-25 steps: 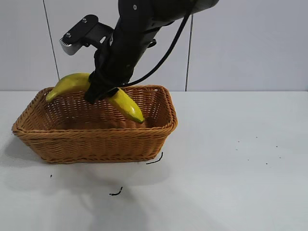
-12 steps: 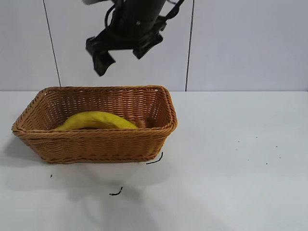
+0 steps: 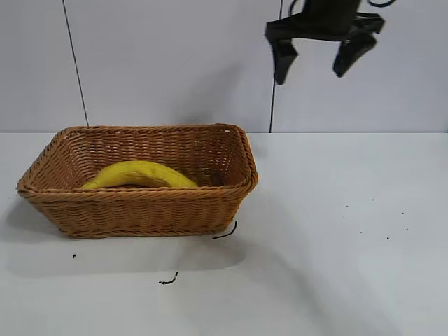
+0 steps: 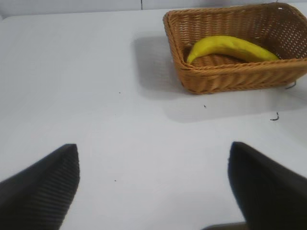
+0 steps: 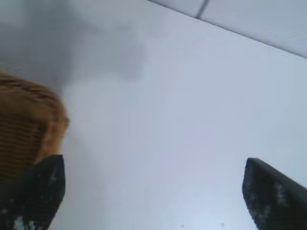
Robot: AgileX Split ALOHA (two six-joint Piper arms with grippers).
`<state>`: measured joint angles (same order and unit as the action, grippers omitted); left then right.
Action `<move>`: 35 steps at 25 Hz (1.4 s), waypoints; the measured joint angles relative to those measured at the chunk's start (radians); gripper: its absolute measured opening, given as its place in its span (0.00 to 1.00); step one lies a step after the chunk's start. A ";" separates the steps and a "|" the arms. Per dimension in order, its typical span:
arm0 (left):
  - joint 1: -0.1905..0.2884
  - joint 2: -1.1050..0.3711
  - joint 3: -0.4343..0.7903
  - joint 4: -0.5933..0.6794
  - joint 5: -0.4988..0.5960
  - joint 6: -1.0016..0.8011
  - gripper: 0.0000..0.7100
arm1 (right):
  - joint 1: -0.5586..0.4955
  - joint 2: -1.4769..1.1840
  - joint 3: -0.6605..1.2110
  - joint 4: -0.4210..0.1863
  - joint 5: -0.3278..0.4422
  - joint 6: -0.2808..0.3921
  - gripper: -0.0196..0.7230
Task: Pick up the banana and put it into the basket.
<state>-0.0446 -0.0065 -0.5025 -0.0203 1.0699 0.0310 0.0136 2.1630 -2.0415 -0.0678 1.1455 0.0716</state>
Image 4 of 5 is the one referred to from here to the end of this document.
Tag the brown woven wicker basket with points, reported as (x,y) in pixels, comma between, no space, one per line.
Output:
(239,76)

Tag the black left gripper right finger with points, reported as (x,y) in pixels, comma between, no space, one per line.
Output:
(268,189)

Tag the yellow banana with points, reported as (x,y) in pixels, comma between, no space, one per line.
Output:
(230,46)

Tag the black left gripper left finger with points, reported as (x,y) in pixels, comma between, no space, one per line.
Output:
(40,191)

